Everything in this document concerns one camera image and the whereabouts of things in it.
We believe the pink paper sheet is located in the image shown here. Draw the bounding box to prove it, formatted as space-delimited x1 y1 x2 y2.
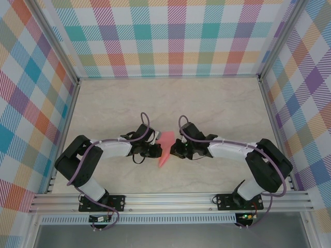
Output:
157 131 177 169

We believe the thin black cable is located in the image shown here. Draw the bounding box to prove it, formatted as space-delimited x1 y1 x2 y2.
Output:
131 152 146 165

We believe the purple cable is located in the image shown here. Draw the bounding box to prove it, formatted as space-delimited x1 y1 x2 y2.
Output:
177 115 287 229
66 112 122 232

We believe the long aluminium base rail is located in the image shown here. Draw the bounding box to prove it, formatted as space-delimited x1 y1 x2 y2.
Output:
27 190 315 214

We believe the slotted grey cable duct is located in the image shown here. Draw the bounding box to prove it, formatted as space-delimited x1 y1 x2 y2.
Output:
40 213 237 225

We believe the thin aluminium wall rail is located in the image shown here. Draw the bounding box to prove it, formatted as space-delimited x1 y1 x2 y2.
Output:
77 73 261 81

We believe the aluminium side rail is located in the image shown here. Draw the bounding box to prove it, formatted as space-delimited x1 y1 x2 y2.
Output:
258 76 297 192
45 79 81 194

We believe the aluminium frame post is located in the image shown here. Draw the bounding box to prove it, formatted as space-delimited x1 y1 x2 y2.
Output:
30 0 80 85
258 0 307 83

